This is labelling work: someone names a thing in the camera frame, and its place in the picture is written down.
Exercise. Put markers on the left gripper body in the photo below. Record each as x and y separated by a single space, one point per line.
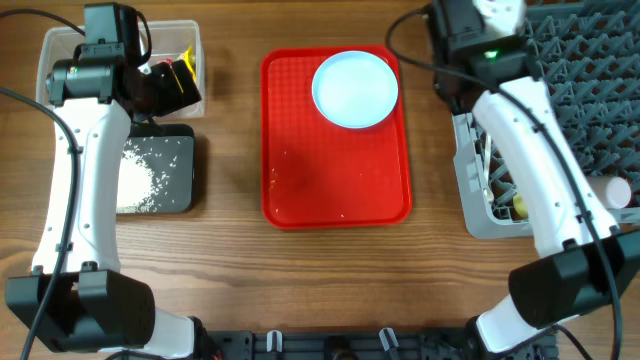
163 94

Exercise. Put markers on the yellow snack wrapper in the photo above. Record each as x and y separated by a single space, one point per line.
188 56

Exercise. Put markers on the white rice pile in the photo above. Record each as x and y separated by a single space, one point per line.
144 176

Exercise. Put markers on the light blue plate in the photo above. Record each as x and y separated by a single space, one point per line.
355 89

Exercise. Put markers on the white plastic fork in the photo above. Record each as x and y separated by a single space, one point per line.
487 156

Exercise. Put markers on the yellow plastic cup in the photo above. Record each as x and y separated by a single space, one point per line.
520 206

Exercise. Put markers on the pink plastic cup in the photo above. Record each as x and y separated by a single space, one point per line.
613 192

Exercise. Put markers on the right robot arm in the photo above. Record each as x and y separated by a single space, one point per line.
584 261

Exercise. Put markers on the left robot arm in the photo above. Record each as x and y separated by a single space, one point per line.
75 298

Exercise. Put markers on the clear plastic bin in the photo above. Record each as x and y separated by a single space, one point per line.
169 40

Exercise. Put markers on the black plastic tray bin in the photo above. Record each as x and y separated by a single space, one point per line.
177 142

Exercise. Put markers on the red serving tray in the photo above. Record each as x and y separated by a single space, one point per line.
315 174

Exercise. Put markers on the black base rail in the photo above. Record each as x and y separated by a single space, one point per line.
431 344

